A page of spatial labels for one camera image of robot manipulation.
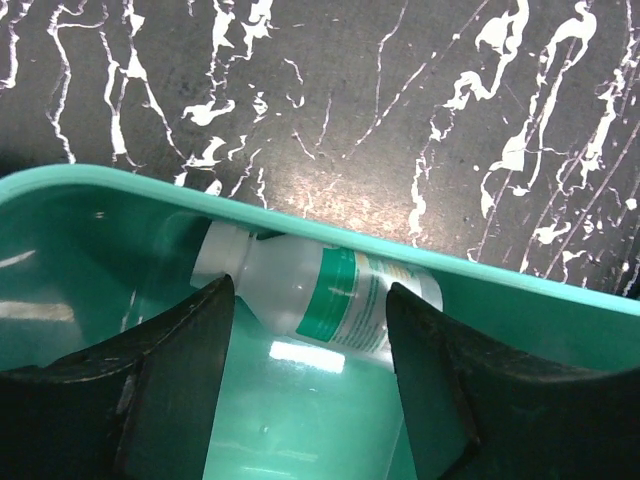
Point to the white bottle green label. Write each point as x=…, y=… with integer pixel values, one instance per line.
x=327, y=296

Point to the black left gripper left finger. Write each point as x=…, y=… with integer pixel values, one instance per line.
x=140, y=405

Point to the teal medicine kit box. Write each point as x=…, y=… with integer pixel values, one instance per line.
x=89, y=252

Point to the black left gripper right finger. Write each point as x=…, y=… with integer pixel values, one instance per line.
x=477, y=408

